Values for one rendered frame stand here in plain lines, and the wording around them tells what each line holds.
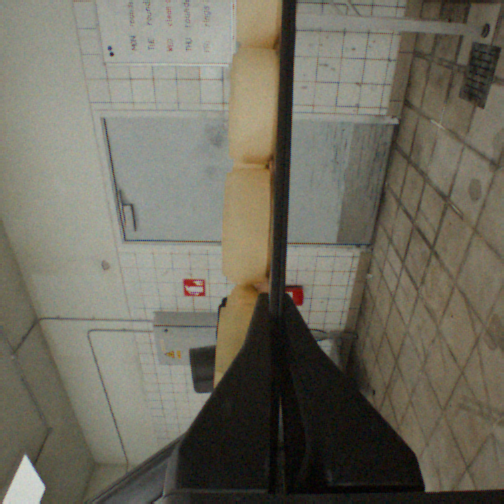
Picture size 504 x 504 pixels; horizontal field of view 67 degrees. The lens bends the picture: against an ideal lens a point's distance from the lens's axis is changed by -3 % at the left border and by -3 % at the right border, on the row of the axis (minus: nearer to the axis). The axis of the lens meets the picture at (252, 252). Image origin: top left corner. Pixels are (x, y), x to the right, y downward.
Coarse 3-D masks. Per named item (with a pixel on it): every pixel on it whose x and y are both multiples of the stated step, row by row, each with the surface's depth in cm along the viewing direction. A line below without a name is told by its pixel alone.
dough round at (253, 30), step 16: (240, 0) 16; (256, 0) 16; (272, 0) 16; (240, 16) 17; (256, 16) 17; (272, 16) 17; (240, 32) 17; (256, 32) 17; (272, 32) 17; (272, 48) 19
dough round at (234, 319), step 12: (228, 312) 16; (240, 312) 16; (252, 312) 16; (228, 324) 15; (240, 324) 15; (228, 336) 15; (240, 336) 15; (216, 348) 15; (228, 348) 15; (216, 360) 15; (228, 360) 15; (216, 372) 15; (216, 384) 15
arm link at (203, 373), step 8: (216, 344) 63; (192, 352) 61; (200, 352) 60; (208, 352) 60; (192, 360) 59; (200, 360) 60; (208, 360) 60; (192, 368) 59; (200, 368) 59; (208, 368) 59; (192, 376) 59; (200, 376) 59; (208, 376) 60; (200, 384) 60; (208, 384) 60; (200, 392) 60; (208, 392) 60
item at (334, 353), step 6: (318, 336) 356; (324, 336) 356; (330, 336) 356; (336, 336) 356; (342, 336) 356; (348, 336) 356; (354, 336) 358; (336, 342) 354; (336, 348) 347; (330, 354) 367; (336, 354) 342; (336, 360) 342; (342, 366) 330; (360, 390) 306; (366, 390) 306; (372, 390) 306; (282, 444) 455
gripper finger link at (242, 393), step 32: (256, 320) 12; (256, 352) 11; (224, 384) 9; (256, 384) 9; (224, 416) 8; (256, 416) 8; (192, 448) 8; (224, 448) 8; (256, 448) 8; (192, 480) 7; (224, 480) 7; (256, 480) 7
